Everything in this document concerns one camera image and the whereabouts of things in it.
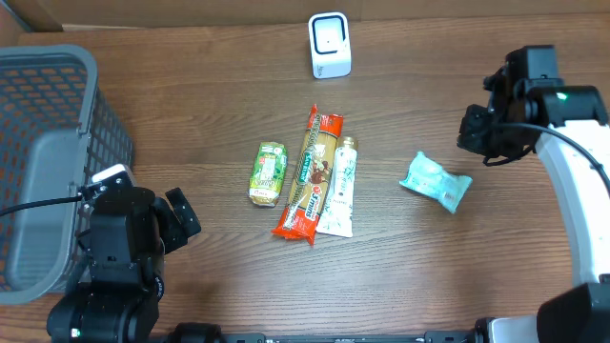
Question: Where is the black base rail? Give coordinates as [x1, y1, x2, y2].
[161, 331, 478, 343]

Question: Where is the white Pantene tube gold cap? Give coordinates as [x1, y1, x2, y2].
[315, 136, 358, 238]

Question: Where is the green yellow snack bar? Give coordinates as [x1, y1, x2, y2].
[249, 142, 287, 207]

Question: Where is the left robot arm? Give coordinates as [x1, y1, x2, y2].
[47, 187, 201, 342]

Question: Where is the teal snack packet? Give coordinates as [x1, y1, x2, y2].
[399, 151, 473, 213]

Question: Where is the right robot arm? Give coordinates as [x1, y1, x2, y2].
[457, 45, 609, 343]

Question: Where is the spaghetti pack with red ends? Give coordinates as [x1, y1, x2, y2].
[271, 105, 344, 245]

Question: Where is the white barcode scanner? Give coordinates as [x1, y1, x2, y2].
[308, 11, 352, 79]

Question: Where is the grey plastic basket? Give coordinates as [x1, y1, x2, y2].
[1, 45, 133, 305]

